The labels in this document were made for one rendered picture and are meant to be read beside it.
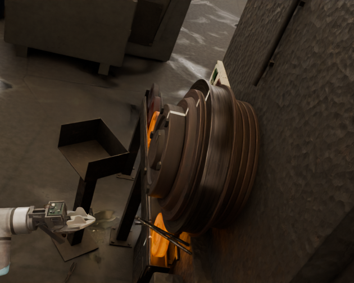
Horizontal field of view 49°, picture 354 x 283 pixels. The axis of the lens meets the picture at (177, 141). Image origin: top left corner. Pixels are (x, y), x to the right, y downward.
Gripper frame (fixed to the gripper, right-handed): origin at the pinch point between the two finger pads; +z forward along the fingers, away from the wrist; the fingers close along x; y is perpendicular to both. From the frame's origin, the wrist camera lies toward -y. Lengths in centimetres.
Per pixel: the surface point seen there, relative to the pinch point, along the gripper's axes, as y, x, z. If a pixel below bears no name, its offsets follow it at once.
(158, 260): -16.4, -5.8, 22.2
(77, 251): -70, 40, -23
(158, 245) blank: -6.8, -6.4, 22.6
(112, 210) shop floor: -76, 74, -7
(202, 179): 38, -21, 35
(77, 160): -11.4, 46.0, -13.4
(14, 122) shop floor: -53, 140, -78
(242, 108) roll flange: 44, 1, 48
